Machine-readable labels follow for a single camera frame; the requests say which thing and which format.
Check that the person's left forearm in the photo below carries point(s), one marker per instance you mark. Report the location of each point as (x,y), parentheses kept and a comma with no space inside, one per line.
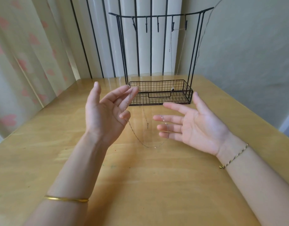
(69,186)

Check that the white door frame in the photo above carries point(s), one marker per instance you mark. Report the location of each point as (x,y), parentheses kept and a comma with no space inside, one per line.
(288,124)

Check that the person's left hand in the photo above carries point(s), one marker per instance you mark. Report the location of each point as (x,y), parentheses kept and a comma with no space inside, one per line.
(104,117)

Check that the person's right hand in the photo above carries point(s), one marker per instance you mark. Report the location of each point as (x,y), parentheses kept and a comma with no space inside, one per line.
(203,127)

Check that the gold bangle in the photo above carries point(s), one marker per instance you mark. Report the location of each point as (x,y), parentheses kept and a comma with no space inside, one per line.
(67,199)

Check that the white black-striped curtain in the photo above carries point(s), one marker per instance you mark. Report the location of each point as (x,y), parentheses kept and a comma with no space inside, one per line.
(107,40)

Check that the person's right forearm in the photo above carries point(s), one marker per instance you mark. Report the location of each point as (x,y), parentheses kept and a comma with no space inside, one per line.
(260,188)

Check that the pink floral curtain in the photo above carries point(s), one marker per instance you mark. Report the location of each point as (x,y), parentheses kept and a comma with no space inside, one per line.
(24,63)

